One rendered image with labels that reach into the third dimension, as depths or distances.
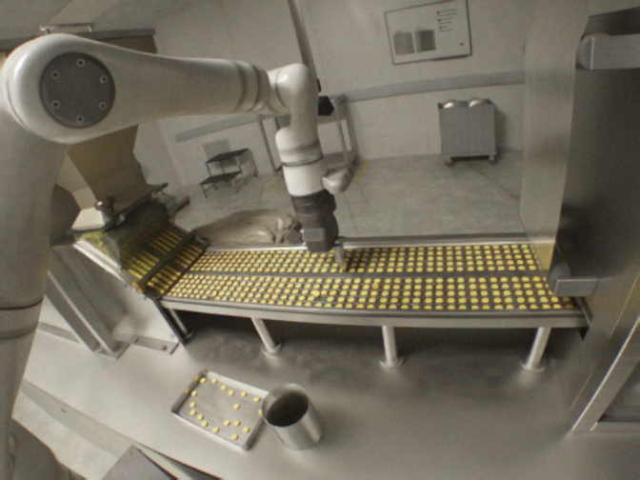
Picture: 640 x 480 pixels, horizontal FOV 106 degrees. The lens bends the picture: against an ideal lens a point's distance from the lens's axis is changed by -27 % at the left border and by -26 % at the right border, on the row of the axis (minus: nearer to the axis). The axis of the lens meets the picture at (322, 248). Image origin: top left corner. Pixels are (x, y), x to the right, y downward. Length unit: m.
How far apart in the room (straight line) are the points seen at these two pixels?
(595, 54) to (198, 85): 0.39
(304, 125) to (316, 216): 0.15
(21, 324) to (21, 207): 0.11
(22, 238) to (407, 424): 0.57
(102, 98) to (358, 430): 0.56
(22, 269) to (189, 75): 0.24
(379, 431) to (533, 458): 0.24
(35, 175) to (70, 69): 0.12
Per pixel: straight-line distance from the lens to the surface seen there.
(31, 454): 0.55
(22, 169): 0.37
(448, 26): 4.15
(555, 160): 0.45
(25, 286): 0.35
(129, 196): 0.84
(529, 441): 0.59
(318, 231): 0.56
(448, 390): 0.61
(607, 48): 0.39
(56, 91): 0.30
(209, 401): 0.71
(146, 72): 0.33
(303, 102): 0.48
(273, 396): 0.56
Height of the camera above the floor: 1.32
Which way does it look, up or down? 31 degrees down
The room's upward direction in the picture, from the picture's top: 15 degrees counter-clockwise
